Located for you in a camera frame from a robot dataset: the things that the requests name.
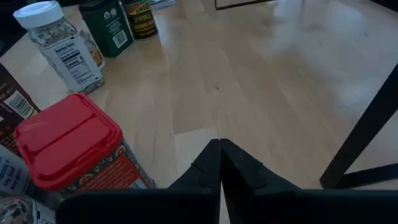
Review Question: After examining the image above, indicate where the wooden shelf with black frame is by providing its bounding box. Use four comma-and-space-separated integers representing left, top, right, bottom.
214, 0, 398, 190

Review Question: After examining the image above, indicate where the orange taco seasoning pouch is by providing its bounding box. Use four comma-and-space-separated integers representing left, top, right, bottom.
0, 63, 41, 156

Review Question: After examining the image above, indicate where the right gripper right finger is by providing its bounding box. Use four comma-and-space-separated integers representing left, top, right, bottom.
220, 138, 302, 191

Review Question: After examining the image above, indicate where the green black pepper tin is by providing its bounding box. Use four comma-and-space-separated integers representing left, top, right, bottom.
78, 0, 134, 59

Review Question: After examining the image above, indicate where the tan-lid seasoning jar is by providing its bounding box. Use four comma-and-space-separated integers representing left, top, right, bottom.
0, 144, 58, 208

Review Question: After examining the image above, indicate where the yellow-lid onion spice bottle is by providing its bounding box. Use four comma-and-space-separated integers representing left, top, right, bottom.
123, 0, 159, 41

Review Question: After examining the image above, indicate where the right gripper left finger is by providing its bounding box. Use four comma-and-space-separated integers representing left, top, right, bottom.
169, 138, 222, 190

